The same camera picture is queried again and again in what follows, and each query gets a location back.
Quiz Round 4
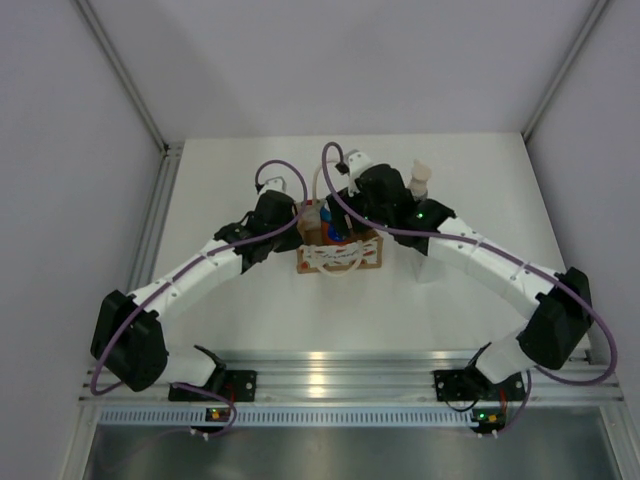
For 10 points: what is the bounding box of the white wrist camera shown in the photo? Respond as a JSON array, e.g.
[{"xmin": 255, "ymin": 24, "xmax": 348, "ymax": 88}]
[
  {"xmin": 344, "ymin": 150, "xmax": 374, "ymax": 196},
  {"xmin": 259, "ymin": 176, "xmax": 287, "ymax": 195}
]

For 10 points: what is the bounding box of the aluminium frame post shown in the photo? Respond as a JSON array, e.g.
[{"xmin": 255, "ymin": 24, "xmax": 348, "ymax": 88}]
[
  {"xmin": 70, "ymin": 0, "xmax": 168, "ymax": 154},
  {"xmin": 521, "ymin": 0, "xmax": 613, "ymax": 144}
]

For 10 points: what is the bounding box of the grey bottle beige cap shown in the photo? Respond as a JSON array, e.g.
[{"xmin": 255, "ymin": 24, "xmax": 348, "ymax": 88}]
[{"xmin": 407, "ymin": 159, "xmax": 432, "ymax": 200}]

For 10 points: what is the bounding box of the orange bottle blue cap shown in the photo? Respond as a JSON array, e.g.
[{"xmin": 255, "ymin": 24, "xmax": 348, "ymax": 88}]
[{"xmin": 320, "ymin": 209, "xmax": 356, "ymax": 245}]

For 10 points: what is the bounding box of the left aluminium frame post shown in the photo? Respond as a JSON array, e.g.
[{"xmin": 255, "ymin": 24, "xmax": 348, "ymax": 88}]
[{"xmin": 70, "ymin": 0, "xmax": 168, "ymax": 154}]

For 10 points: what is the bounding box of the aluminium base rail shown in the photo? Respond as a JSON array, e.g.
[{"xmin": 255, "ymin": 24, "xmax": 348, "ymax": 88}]
[{"xmin": 78, "ymin": 351, "xmax": 629, "ymax": 431}]

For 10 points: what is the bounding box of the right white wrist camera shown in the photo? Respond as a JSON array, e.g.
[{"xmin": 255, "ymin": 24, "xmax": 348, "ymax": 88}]
[{"xmin": 344, "ymin": 150, "xmax": 374, "ymax": 196}]

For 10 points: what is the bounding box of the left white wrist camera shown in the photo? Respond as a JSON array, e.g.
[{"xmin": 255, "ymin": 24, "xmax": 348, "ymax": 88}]
[{"xmin": 259, "ymin": 176, "xmax": 287, "ymax": 195}]

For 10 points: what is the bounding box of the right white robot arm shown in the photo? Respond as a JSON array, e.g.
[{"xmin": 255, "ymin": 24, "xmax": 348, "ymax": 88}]
[{"xmin": 328, "ymin": 156, "xmax": 593, "ymax": 397}]

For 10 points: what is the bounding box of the watermelon print canvas bag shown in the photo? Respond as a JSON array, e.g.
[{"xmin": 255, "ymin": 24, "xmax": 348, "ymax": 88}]
[{"xmin": 294, "ymin": 158, "xmax": 385, "ymax": 279}]

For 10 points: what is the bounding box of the right aluminium frame post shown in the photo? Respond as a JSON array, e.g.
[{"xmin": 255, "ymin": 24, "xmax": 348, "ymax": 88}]
[{"xmin": 521, "ymin": 0, "xmax": 613, "ymax": 144}]

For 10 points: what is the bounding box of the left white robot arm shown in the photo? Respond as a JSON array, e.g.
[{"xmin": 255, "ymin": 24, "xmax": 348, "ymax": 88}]
[{"xmin": 90, "ymin": 190, "xmax": 302, "ymax": 400}]

